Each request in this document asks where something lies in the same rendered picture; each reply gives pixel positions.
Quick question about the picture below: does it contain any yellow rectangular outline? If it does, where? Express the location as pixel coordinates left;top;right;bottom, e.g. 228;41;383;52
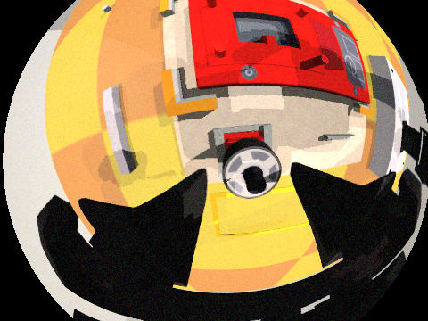
210;185;309;236

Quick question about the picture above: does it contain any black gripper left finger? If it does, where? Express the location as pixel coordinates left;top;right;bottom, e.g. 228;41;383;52
78;168;208;288

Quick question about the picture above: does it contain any white rectangular bar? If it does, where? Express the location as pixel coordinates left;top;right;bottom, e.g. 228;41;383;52
103;86;136;175

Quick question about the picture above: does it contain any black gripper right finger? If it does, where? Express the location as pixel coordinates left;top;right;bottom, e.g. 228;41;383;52
289;161;396;268

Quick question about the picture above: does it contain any black wheel with grey hub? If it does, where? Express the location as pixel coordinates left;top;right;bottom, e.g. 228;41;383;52
222;138;282;200

